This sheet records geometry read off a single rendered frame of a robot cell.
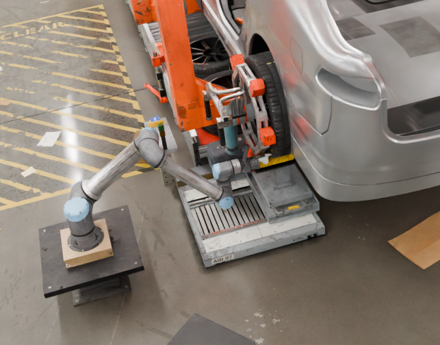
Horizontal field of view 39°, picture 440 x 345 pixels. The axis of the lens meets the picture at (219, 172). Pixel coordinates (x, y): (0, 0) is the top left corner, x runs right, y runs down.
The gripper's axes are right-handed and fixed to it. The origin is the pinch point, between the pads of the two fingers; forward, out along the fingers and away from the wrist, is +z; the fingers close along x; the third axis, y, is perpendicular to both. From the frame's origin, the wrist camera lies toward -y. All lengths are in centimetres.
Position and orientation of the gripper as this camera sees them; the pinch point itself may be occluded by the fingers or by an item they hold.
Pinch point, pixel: (269, 154)
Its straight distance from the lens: 391.7
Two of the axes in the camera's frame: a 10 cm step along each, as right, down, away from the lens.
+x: 1.1, -1.5, -9.8
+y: 2.7, 9.6, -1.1
